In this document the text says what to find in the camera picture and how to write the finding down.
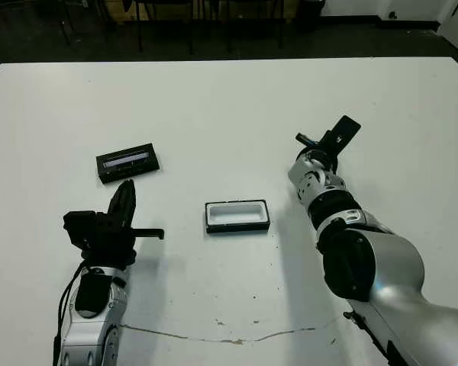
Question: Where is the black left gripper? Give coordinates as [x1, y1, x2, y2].
[79, 178, 165, 270]

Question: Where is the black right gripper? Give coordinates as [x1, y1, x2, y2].
[295, 130, 340, 169]

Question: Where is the black printed box lid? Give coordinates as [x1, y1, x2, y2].
[95, 143, 162, 185]

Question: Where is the black box base white insert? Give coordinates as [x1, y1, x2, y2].
[205, 197, 271, 235]

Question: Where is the dark round trash bin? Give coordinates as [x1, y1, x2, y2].
[297, 0, 325, 24]

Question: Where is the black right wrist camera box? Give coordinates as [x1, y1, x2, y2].
[323, 115, 362, 157]

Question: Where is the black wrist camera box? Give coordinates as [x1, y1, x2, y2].
[63, 210, 98, 249]
[323, 115, 362, 157]

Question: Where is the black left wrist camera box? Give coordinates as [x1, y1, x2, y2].
[63, 210, 98, 249]

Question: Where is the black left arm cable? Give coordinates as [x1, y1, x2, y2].
[53, 262, 87, 363]

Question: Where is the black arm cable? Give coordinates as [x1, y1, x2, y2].
[53, 262, 87, 363]
[343, 310, 394, 363]

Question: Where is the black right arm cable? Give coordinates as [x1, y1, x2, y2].
[343, 310, 394, 363]

